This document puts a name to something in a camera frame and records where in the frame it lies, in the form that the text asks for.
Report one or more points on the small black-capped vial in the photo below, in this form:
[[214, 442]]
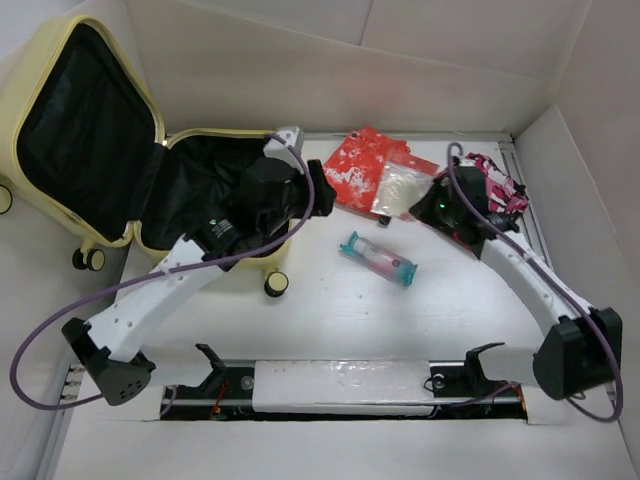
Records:
[[384, 220]]

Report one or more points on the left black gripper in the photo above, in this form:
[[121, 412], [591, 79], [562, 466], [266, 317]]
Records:
[[323, 195]]

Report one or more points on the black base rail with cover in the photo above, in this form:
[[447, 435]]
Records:
[[342, 390]]

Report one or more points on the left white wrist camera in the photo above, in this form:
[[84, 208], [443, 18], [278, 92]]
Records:
[[285, 144]]

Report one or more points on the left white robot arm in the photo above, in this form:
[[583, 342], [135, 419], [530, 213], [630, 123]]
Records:
[[109, 344]]

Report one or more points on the lotion bottle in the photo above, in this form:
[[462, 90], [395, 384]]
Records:
[[380, 260]]

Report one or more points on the orange white tie-dye cloth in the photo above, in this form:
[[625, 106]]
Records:
[[356, 167]]

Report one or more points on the clear bag with cotton pads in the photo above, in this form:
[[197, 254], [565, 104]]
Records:
[[403, 183]]

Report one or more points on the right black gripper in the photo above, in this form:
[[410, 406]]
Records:
[[421, 208]]

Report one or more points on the pink camouflage cloth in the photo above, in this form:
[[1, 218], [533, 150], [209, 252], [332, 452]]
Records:
[[505, 195]]

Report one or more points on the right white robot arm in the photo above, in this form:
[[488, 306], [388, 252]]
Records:
[[581, 347]]

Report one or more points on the yellow hard-shell suitcase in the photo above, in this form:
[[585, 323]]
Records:
[[83, 140]]

